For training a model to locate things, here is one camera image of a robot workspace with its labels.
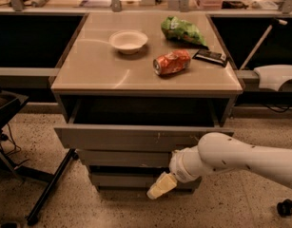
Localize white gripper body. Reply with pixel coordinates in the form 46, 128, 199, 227
169, 146, 203, 183

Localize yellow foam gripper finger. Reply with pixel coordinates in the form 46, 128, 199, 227
146, 172, 177, 200

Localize grey top drawer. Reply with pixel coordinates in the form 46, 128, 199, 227
55, 97, 233, 152

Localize grey drawer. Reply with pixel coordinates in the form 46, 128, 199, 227
55, 97, 233, 152
77, 150, 169, 168
88, 165, 203, 194

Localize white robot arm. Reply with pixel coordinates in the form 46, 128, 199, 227
146, 132, 292, 200

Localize grey bottom drawer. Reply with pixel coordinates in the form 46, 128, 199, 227
88, 165, 203, 194

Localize grey middle drawer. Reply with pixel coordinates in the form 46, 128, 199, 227
77, 150, 169, 168

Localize grey drawer cabinet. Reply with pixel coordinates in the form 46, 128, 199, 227
49, 10, 244, 194

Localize crushed orange soda can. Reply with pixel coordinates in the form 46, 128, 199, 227
153, 49, 191, 76

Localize black caster wheel right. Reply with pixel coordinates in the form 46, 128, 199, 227
277, 199, 292, 217

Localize dark snack bar wrapper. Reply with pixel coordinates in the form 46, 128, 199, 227
193, 49, 227, 67

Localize white paper bowl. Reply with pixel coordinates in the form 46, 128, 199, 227
109, 30, 148, 55

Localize green chip bag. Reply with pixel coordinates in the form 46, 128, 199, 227
161, 16, 206, 47

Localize white rod with tip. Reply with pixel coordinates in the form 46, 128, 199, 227
240, 18, 288, 70

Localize black chair base left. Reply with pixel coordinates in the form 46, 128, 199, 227
0, 83, 79, 227

